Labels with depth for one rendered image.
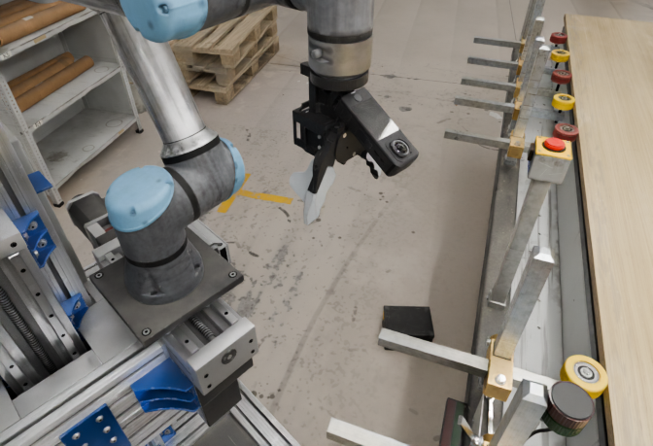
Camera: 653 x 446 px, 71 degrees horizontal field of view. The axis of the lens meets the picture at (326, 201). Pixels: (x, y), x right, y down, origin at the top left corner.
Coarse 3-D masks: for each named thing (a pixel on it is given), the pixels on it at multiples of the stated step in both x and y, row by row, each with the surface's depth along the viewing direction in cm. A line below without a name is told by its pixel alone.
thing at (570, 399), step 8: (560, 384) 67; (568, 384) 67; (552, 392) 66; (560, 392) 66; (568, 392) 66; (576, 392) 66; (584, 392) 66; (560, 400) 65; (568, 400) 65; (576, 400) 65; (584, 400) 65; (560, 408) 64; (568, 408) 64; (576, 408) 64; (584, 408) 64; (592, 408) 64; (568, 416) 64; (576, 416) 63; (584, 416) 63; (536, 432) 73
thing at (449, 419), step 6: (450, 402) 107; (450, 408) 106; (450, 414) 105; (450, 420) 104; (444, 426) 103; (450, 426) 103; (444, 432) 102; (450, 432) 102; (444, 438) 101; (450, 438) 101; (444, 444) 100
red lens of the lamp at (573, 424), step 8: (552, 400) 65; (592, 400) 65; (552, 408) 65; (552, 416) 66; (560, 416) 64; (592, 416) 64; (560, 424) 65; (568, 424) 64; (576, 424) 64; (584, 424) 64
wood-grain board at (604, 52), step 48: (576, 48) 224; (624, 48) 224; (576, 96) 184; (624, 96) 184; (624, 144) 157; (624, 192) 136; (624, 240) 121; (624, 288) 108; (624, 336) 98; (624, 384) 90; (624, 432) 82
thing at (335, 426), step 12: (336, 420) 88; (336, 432) 86; (348, 432) 86; (360, 432) 86; (372, 432) 86; (348, 444) 87; (360, 444) 85; (372, 444) 85; (384, 444) 85; (396, 444) 85
